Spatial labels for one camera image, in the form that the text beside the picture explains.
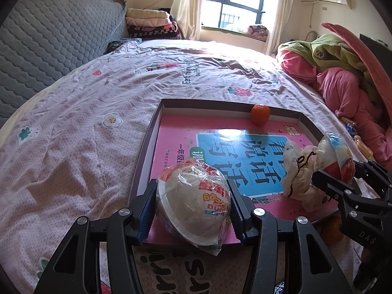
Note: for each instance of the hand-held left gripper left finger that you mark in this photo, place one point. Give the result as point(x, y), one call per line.
point(145, 214)

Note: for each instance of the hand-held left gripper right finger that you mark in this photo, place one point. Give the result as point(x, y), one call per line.
point(235, 217)

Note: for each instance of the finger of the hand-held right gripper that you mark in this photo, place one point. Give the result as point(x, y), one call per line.
point(332, 188)
point(375, 176)

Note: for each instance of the blue capped egg toy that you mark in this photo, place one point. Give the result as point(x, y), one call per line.
point(333, 156)

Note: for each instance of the white sheer scrunchie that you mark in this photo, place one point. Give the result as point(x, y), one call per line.
point(294, 174)

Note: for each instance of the red egg toy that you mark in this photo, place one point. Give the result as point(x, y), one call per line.
point(190, 202)

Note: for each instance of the shallow grey cardboard box tray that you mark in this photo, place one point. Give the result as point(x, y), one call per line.
point(148, 145)

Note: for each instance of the yellow snack packet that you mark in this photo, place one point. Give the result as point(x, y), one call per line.
point(363, 148)

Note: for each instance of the plain small orange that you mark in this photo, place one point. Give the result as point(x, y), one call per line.
point(332, 231)

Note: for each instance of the small blue snack packet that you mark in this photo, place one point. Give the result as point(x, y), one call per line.
point(351, 128)

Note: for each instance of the orange snack packet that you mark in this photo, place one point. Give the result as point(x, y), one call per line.
point(347, 120)

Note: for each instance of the pink and blue book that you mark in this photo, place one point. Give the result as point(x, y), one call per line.
point(177, 141)

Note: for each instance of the pile of pink green blankets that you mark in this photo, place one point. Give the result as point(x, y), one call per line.
point(343, 92)

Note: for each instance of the small orange with green stem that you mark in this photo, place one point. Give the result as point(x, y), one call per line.
point(260, 115)

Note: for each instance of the pink quilted cushion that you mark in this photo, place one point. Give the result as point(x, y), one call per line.
point(367, 58)

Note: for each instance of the strawberry print bed sheet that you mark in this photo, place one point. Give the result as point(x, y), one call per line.
point(92, 98)

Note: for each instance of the black television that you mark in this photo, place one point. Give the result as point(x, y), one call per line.
point(370, 41)

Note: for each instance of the green blanket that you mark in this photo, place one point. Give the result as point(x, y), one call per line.
point(330, 46)

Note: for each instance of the dark blue cloth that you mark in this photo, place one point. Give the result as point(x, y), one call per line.
point(121, 45)

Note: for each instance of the white air conditioner pipe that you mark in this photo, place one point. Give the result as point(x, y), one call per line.
point(311, 15)

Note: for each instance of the patterned windowsill cushion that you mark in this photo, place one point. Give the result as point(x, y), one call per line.
point(258, 31)

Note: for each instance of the dark patterned folded blanket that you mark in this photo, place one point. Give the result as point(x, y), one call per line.
point(153, 32)

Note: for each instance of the cream curtain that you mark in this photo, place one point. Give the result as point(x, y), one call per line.
point(186, 6)
point(281, 12)

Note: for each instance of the pink folded blanket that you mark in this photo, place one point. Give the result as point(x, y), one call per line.
point(150, 22)

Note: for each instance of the cream folded blanket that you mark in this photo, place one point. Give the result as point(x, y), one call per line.
point(147, 13)

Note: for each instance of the grey quilted headboard cover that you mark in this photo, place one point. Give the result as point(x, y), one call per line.
point(46, 36)

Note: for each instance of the barred window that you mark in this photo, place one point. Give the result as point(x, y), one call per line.
point(235, 0)

